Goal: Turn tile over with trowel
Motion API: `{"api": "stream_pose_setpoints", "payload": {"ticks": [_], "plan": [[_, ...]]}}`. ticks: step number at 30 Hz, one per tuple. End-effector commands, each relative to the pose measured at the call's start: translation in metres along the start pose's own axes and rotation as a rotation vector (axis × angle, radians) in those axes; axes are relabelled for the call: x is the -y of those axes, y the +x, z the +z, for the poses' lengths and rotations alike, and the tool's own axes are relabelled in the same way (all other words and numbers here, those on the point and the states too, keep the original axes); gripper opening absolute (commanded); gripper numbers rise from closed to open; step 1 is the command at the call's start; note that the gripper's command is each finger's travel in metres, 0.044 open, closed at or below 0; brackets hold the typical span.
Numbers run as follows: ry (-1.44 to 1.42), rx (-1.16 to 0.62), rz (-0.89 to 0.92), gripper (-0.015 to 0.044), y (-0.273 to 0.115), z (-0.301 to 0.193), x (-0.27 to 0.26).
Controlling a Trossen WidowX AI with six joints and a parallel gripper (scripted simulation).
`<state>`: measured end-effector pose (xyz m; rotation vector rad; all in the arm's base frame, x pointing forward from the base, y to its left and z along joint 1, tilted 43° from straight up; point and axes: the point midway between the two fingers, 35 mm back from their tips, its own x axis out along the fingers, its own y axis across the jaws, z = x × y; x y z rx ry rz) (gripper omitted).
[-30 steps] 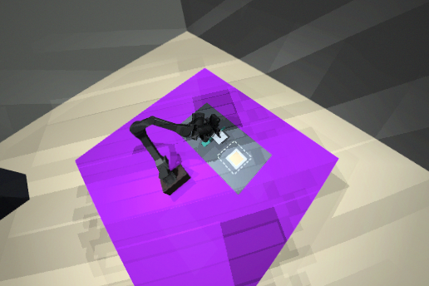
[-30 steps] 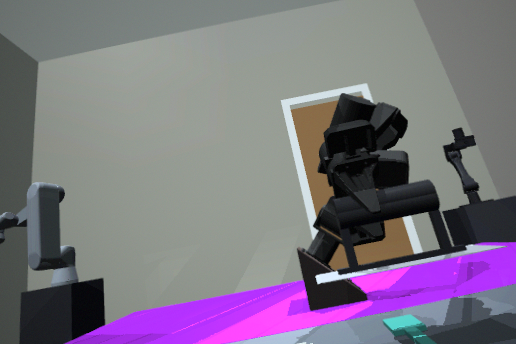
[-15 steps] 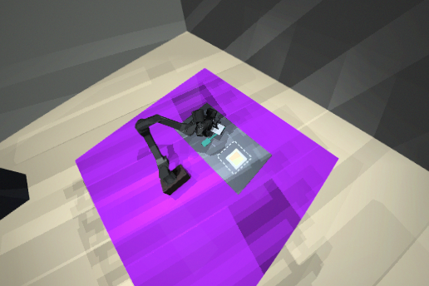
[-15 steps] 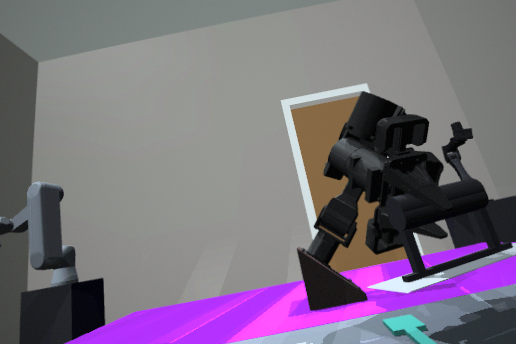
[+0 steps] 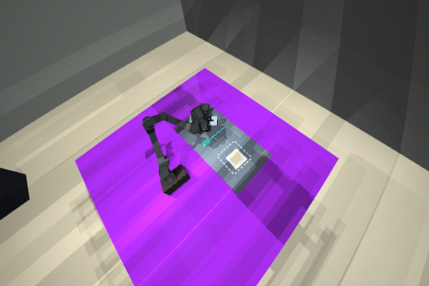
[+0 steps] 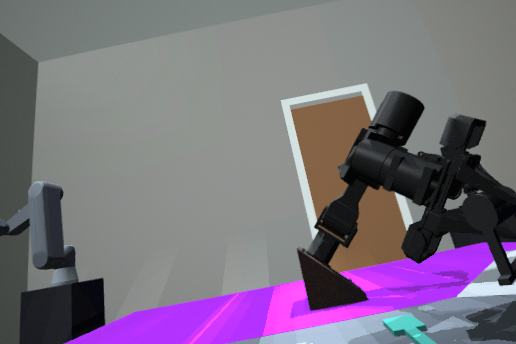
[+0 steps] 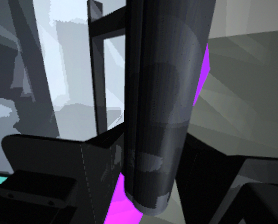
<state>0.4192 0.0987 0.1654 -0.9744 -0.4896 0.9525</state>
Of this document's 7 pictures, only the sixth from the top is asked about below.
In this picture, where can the turquoise small trowel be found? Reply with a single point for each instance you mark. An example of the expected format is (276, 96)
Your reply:
(409, 325)

